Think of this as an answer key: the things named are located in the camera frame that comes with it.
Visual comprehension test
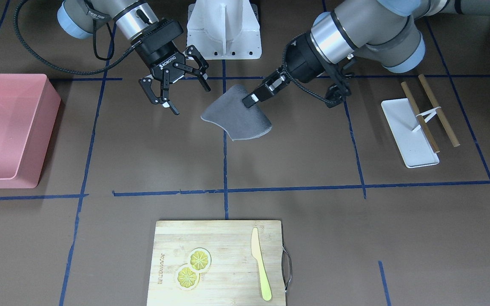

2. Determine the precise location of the black gripper at rack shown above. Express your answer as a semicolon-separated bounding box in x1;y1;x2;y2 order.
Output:
242;34;325;108

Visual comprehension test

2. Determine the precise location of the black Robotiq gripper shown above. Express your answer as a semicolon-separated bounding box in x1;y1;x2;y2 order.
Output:
131;19;211;116

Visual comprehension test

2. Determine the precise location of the grey wiping cloth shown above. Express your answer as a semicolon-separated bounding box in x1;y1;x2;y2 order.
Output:
201;85;272;141

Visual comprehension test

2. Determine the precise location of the robot arm holding cloth first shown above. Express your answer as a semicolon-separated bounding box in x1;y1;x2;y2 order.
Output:
202;0;490;122

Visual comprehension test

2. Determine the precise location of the robot arm with Robotiq gripper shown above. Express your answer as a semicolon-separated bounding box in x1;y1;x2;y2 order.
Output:
57;0;159;41

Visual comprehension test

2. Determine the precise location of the yellow plastic knife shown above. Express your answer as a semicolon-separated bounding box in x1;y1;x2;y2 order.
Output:
251;227;272;301

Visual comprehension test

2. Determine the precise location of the pink plastic bin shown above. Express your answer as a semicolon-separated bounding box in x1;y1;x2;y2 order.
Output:
0;74;61;189

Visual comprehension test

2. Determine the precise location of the white towel rack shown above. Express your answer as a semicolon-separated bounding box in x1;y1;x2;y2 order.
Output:
381;74;460;168

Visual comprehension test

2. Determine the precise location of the upper lemon slice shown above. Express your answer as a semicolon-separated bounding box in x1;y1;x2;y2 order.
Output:
188;248;211;273

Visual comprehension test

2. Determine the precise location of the lemon slice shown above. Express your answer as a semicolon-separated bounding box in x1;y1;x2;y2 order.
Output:
177;265;200;290
188;248;211;273

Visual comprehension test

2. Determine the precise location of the wooden cutting board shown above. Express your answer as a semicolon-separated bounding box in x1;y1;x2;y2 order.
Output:
146;220;288;306

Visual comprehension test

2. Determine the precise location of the lower lemon slice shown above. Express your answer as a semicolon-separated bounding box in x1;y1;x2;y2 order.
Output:
177;265;200;290

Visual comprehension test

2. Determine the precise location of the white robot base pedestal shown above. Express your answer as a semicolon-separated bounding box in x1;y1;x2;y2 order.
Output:
186;0;262;60

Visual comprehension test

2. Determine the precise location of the black braided cable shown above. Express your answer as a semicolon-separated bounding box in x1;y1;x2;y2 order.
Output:
13;0;137;76

